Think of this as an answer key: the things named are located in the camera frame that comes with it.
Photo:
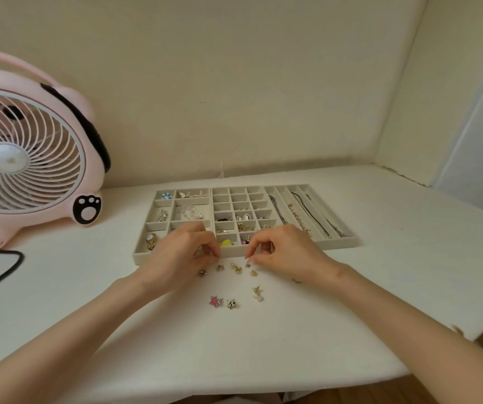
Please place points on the grey necklace tray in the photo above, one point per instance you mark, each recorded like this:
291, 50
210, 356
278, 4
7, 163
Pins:
346, 244

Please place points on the pink animal-shaped desk fan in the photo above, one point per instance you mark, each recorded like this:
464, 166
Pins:
35, 155

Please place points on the pink black bow earring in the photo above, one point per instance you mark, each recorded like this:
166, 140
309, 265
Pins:
246, 240

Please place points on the pile of mixed jewelry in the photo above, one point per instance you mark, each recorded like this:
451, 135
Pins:
237, 269

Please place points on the person's right forearm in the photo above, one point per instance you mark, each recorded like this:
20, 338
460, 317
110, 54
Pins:
426, 332

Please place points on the black bow earrings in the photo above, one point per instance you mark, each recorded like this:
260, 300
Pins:
223, 219

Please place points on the person's left hand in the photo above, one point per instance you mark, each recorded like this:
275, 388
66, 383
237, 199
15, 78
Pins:
178, 260

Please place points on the white table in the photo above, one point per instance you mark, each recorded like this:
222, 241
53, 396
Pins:
393, 231

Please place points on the white door panel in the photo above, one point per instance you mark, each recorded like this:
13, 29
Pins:
481, 155

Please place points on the person's right hand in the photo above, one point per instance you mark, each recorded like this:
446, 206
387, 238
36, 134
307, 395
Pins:
296, 256

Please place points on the grey bracelet tray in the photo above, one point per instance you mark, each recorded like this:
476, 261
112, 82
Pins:
140, 256

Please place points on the person's left forearm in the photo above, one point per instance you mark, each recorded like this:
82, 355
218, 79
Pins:
56, 345

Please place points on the grey earring grid tray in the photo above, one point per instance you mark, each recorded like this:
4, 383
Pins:
241, 199

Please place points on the rhinestone bow brooch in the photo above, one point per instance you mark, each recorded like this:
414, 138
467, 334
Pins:
198, 193

